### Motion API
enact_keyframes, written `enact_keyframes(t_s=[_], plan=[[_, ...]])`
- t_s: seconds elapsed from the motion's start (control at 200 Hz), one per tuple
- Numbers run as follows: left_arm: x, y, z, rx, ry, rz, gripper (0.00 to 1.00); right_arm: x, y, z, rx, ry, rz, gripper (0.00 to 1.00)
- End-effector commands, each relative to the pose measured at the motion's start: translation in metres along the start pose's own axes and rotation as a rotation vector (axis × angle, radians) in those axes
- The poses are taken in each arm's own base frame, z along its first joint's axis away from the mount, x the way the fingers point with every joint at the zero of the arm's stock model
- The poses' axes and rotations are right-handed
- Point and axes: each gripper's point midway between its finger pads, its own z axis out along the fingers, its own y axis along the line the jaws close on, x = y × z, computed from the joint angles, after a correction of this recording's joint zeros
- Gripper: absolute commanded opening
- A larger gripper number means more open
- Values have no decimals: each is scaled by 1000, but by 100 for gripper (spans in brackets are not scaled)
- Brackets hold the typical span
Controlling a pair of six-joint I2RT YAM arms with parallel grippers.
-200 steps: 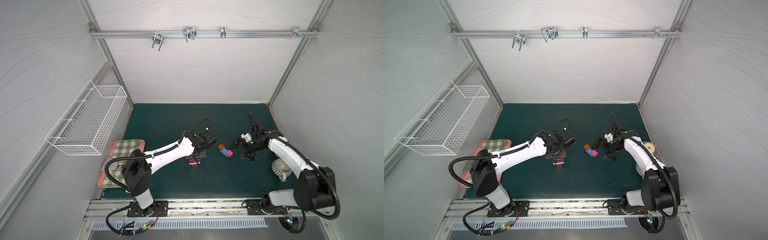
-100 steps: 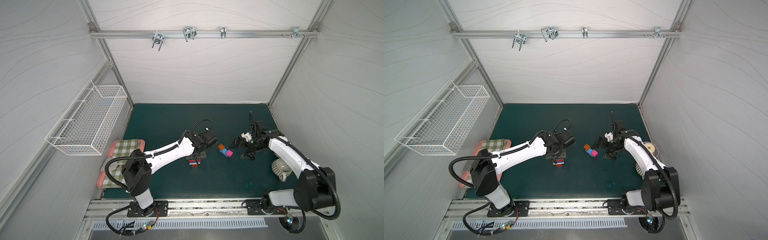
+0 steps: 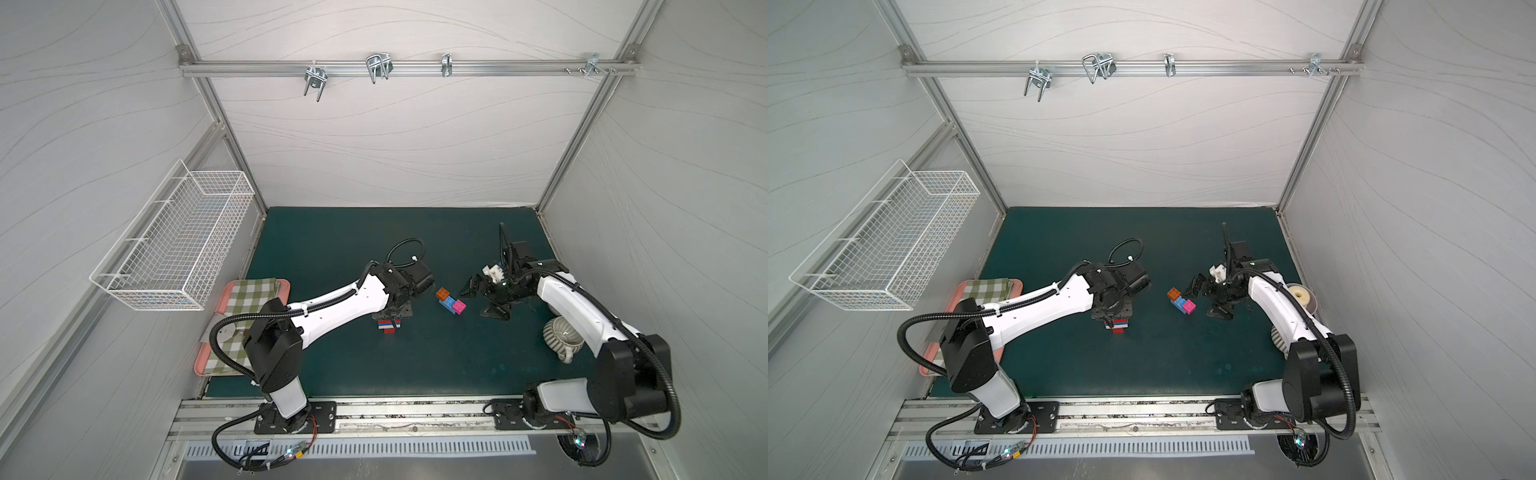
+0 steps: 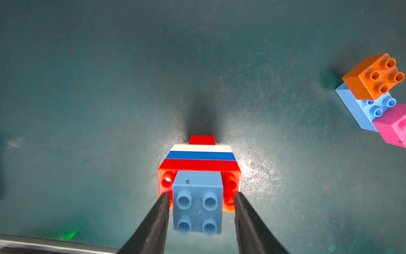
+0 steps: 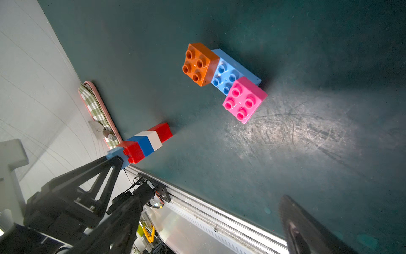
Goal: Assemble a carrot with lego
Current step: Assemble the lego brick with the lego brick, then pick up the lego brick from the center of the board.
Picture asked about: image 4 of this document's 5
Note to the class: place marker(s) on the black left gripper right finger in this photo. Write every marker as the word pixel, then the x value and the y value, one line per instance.
pixel 253 236

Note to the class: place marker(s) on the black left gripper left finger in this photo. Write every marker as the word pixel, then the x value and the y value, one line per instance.
pixel 150 236

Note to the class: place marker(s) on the small light blue lego brick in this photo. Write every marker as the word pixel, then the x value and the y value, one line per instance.
pixel 198 202

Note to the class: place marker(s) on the red sloped lego brick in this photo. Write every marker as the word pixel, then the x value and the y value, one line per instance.
pixel 229 170

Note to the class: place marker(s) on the pink lego brick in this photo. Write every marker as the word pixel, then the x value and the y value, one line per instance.
pixel 392 125

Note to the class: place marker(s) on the orange lego brick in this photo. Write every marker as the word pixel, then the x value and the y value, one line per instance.
pixel 373 77

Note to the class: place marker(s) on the dark blue lego brick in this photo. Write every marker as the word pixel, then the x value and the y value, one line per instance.
pixel 197 155

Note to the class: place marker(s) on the white lego brick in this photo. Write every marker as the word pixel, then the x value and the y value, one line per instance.
pixel 201 148

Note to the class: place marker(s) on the red square lego brick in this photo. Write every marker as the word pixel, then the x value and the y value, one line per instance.
pixel 202 140

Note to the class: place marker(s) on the green table mat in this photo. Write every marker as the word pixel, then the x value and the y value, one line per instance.
pixel 95 93

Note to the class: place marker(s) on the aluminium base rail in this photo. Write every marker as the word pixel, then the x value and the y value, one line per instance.
pixel 26 245

